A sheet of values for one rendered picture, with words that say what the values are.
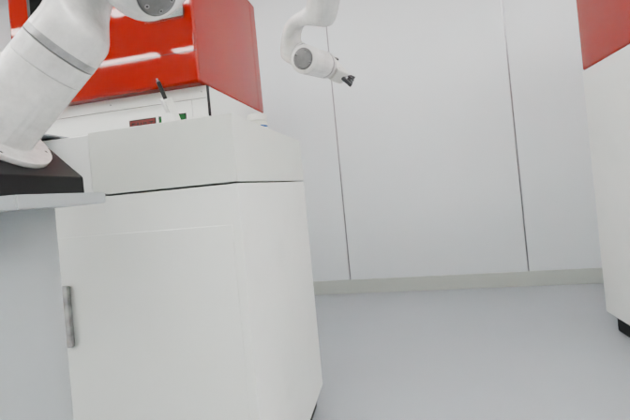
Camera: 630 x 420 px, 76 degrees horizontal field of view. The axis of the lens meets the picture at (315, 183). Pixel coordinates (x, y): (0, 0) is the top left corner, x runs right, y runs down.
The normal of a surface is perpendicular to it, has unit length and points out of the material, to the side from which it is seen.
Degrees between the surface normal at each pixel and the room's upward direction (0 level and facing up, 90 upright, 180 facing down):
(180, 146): 90
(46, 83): 123
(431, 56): 90
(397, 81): 90
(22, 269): 90
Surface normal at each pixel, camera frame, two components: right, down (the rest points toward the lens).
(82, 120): -0.19, 0.01
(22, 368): 0.72, -0.07
